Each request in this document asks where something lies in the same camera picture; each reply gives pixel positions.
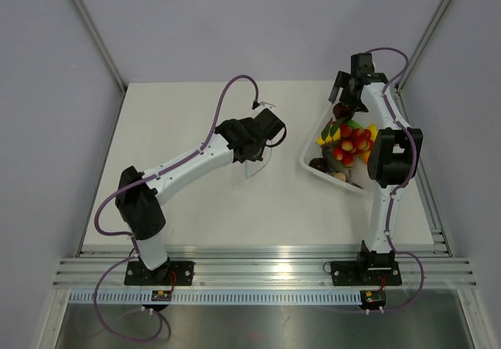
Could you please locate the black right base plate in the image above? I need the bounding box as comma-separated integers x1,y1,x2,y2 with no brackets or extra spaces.
327,261,402,287

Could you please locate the grey toy fish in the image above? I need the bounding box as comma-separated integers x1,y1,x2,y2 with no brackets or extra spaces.
321,146,362,189

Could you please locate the green fruit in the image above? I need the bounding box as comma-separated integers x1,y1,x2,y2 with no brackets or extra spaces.
345,120,365,130

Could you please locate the white slotted cable duct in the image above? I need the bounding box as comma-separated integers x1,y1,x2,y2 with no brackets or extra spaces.
69,289,362,306

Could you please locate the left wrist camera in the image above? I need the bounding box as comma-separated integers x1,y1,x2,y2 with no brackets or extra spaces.
252,101,276,110

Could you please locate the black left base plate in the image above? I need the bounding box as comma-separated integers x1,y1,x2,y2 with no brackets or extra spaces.
124,261,195,286

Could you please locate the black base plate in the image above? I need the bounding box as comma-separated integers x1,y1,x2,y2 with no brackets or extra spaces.
327,261,402,287
124,261,195,286

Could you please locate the controller board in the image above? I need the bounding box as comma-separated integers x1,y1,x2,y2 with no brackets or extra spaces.
151,290,172,303
361,290,387,309

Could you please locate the clear zip bag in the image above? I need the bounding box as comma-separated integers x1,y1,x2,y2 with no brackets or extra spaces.
243,147,272,179

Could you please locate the left controller board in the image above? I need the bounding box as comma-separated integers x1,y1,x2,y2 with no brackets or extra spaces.
151,290,172,303

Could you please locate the dark red apple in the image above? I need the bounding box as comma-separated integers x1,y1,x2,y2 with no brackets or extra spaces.
333,103,355,120

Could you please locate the yellow lemon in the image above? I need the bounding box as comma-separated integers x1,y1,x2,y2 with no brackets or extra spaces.
366,124,378,142

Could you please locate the dark purple mangosteen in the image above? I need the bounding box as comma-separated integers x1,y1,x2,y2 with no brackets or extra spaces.
308,157,329,173

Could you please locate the white garlic bulb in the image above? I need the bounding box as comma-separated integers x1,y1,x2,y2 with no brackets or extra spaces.
334,172,347,182

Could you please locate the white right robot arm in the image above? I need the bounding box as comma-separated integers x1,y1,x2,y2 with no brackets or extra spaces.
329,51,424,286

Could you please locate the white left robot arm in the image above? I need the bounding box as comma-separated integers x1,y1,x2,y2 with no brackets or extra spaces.
115,107,287,285

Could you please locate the yellow bell pepper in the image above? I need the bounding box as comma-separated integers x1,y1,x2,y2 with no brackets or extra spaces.
316,131,340,146

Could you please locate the right controller board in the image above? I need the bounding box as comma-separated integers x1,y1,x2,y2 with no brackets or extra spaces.
361,290,387,309

